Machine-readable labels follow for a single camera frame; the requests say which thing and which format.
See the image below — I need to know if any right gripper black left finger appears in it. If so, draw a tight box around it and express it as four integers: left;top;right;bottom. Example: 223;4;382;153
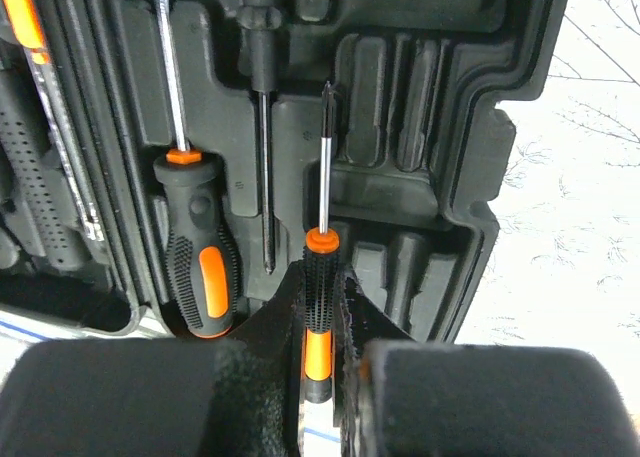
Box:
1;263;302;456

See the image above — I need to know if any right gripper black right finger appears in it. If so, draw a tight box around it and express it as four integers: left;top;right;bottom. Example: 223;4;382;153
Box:
334;270;639;456

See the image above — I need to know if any thick orange black screwdriver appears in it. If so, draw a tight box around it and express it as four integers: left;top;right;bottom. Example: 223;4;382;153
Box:
153;0;240;339

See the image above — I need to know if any small precision screwdriver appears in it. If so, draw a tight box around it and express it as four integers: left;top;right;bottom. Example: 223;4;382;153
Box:
304;82;340;404

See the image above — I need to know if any black plastic tool case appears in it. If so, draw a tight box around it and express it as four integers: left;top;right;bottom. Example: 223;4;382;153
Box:
1;0;568;341

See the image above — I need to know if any claw hammer black handle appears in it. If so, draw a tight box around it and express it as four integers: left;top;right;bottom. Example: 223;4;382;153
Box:
1;68;90;272

